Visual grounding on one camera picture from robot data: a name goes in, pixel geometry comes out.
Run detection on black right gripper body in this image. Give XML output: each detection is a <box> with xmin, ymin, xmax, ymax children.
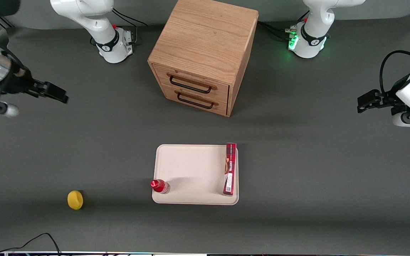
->
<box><xmin>0</xmin><ymin>67</ymin><xmax>33</xmax><ymax>95</ymax></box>

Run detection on coke bottle with red cap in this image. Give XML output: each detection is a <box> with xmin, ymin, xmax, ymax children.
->
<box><xmin>151</xmin><ymin>179</ymin><xmax>170</xmax><ymax>194</ymax></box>

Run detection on beige plastic tray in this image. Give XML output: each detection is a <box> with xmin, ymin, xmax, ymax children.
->
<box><xmin>152</xmin><ymin>144</ymin><xmax>239</xmax><ymax>206</ymax></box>

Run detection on yellow lemon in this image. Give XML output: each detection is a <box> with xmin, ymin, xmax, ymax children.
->
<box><xmin>67</xmin><ymin>191</ymin><xmax>84</xmax><ymax>210</ymax></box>

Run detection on large wooden cabinet drawer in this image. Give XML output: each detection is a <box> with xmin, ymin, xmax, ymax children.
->
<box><xmin>152</xmin><ymin>65</ymin><xmax>230</xmax><ymax>103</ymax></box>

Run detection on small wooden cabinet drawer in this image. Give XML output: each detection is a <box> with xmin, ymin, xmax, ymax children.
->
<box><xmin>161</xmin><ymin>85</ymin><xmax>228</xmax><ymax>116</ymax></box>

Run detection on red tartan shortbread box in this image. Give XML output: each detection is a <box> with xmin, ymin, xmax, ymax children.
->
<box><xmin>223</xmin><ymin>143</ymin><xmax>237</xmax><ymax>196</ymax></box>

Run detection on wooden two-drawer cabinet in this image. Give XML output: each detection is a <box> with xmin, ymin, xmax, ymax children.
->
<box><xmin>147</xmin><ymin>0</ymin><xmax>259</xmax><ymax>117</ymax></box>

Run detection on looped black gripper cable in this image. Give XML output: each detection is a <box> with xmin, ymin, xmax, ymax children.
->
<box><xmin>379</xmin><ymin>50</ymin><xmax>410</xmax><ymax>94</ymax></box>

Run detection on black left arm base cables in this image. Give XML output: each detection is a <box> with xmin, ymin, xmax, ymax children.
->
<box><xmin>258</xmin><ymin>11</ymin><xmax>310</xmax><ymax>40</ymax></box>

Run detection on long black drawer handle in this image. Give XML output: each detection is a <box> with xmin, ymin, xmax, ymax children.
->
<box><xmin>167</xmin><ymin>73</ymin><xmax>217</xmax><ymax>94</ymax></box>

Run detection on short black drawer handle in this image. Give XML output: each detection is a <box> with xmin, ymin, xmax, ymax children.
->
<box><xmin>174</xmin><ymin>91</ymin><xmax>219</xmax><ymax>109</ymax></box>

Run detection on black cable on table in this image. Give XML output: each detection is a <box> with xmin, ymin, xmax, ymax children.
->
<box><xmin>0</xmin><ymin>233</ymin><xmax>61</xmax><ymax>256</ymax></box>

